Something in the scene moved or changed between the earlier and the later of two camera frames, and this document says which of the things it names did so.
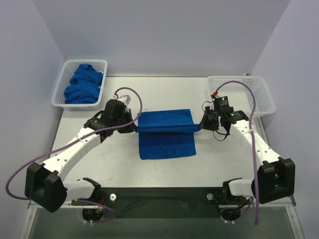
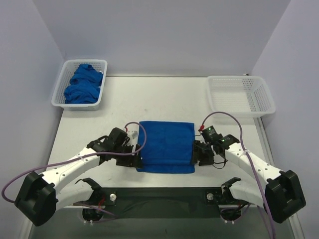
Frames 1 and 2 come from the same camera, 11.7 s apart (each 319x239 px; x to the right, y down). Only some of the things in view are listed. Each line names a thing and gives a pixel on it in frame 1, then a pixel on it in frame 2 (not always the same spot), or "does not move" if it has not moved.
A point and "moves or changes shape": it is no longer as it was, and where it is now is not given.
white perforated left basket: x=64 y=78 does not move
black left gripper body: x=128 y=122 to x=136 y=158
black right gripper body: x=207 y=122 to x=197 y=153
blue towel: x=166 y=133 moves or changes shape
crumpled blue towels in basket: x=84 y=85 does not move
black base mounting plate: x=161 y=202 does not move
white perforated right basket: x=244 y=93 does not move
